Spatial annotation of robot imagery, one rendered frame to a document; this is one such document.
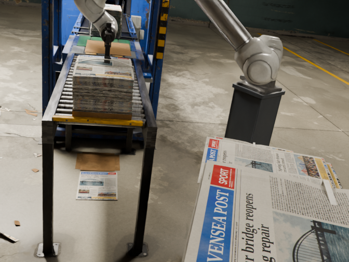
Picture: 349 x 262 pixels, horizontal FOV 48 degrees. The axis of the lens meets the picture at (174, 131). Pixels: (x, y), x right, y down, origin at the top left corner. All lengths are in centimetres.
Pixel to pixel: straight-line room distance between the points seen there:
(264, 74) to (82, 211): 149
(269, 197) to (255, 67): 129
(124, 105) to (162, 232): 96
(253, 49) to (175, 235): 127
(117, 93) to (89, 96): 13
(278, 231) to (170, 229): 209
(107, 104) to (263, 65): 75
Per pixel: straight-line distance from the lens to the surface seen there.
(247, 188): 55
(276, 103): 217
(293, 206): 55
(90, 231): 249
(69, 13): 549
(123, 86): 186
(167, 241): 246
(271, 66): 181
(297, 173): 115
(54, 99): 219
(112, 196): 279
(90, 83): 186
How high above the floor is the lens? 156
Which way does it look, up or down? 24 degrees down
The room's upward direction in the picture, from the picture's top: 8 degrees clockwise
